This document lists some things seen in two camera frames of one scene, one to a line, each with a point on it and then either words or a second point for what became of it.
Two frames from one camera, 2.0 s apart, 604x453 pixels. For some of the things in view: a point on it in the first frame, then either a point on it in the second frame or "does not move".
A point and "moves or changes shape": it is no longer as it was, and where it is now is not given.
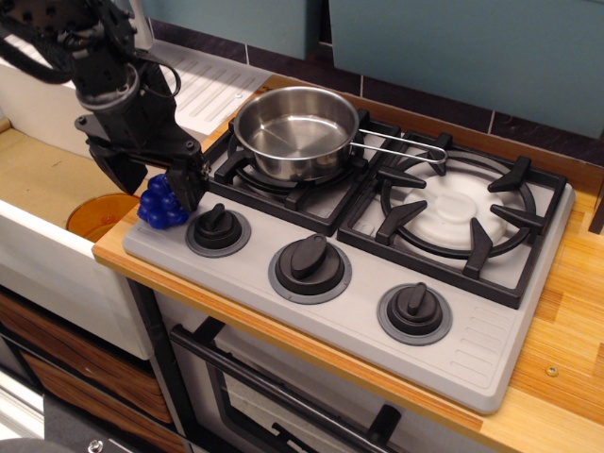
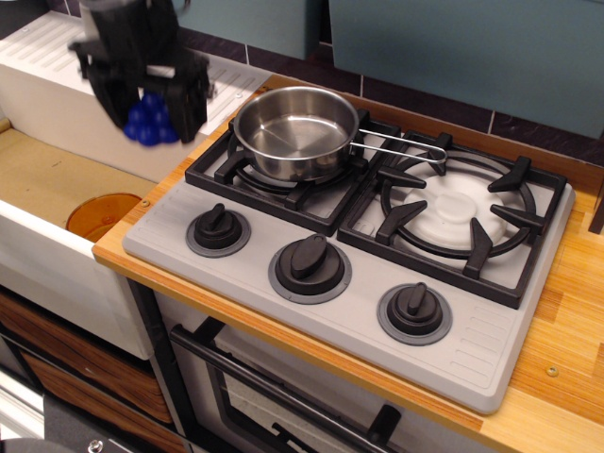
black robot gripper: [144, 125] → [133, 37]
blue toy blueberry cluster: [159, 206] moves or changes shape
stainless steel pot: [300, 134] does not move
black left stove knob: [217, 232] does not move
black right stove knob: [414, 314] does not move
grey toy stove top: [422, 330] does not move
